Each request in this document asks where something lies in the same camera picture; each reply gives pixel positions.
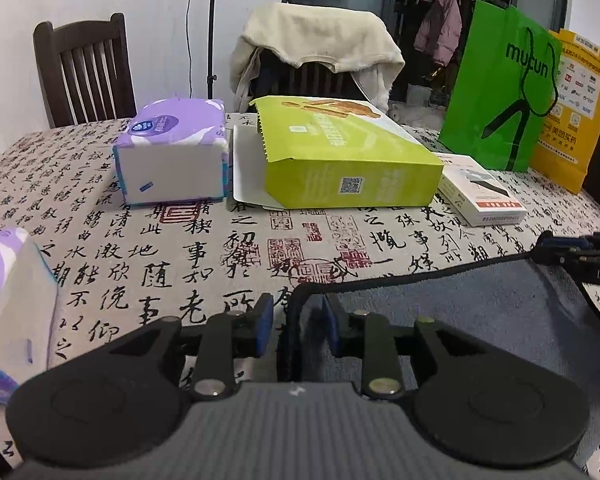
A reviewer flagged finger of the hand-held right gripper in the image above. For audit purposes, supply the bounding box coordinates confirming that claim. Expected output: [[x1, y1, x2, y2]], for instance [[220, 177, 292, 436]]
[[535, 231, 600, 254], [530, 249, 600, 268]]

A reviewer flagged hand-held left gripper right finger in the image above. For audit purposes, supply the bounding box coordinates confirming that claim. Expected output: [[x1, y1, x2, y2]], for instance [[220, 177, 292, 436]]
[[324, 294, 487, 403]]

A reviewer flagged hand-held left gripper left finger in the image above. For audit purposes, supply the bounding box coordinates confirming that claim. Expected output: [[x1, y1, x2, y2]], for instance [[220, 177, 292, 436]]
[[108, 293, 276, 402]]

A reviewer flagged grey towel with black edge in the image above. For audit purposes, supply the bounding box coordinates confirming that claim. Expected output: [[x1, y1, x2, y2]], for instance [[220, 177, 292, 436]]
[[278, 252, 600, 457]]

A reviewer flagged small white box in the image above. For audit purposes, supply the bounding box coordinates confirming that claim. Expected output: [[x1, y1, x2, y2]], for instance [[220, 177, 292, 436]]
[[431, 151, 527, 228]]

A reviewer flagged calligraphy print tablecloth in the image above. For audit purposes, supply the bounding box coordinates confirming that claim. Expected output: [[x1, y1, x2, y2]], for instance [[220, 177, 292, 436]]
[[0, 110, 600, 480]]

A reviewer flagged yellow paper bag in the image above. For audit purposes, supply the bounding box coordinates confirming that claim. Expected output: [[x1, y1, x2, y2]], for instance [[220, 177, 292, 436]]
[[530, 28, 600, 196]]

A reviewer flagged white flat cardboard sheet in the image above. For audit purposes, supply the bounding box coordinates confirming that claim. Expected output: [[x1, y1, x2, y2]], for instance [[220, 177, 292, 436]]
[[231, 124, 287, 211]]

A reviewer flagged green paper bag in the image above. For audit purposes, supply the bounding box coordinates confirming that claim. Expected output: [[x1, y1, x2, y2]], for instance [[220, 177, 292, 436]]
[[438, 0, 564, 173]]

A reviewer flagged yellow-green cardboard box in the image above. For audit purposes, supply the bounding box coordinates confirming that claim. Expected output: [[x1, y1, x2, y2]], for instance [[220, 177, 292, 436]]
[[248, 95, 445, 209]]

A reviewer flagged purple tissue pack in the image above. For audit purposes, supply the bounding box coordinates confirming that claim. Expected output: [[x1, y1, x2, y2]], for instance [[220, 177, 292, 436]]
[[112, 98, 230, 208], [0, 227, 61, 403]]

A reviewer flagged dark chair under garment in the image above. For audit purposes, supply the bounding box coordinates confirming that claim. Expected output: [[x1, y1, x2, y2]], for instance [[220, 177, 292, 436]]
[[252, 49, 361, 111]]

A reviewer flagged pink hanging jacket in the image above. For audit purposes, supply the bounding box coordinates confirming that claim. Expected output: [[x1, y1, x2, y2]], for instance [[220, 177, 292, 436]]
[[413, 0, 464, 68]]

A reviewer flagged cream fleece garment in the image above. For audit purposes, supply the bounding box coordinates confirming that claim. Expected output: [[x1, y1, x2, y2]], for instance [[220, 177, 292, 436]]
[[229, 2, 406, 115]]

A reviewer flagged black stand pole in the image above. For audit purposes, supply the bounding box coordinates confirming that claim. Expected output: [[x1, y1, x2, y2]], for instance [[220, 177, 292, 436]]
[[206, 0, 220, 101]]

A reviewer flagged dark wooden chair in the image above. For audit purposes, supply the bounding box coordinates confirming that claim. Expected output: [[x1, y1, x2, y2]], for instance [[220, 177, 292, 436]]
[[33, 13, 138, 130]]

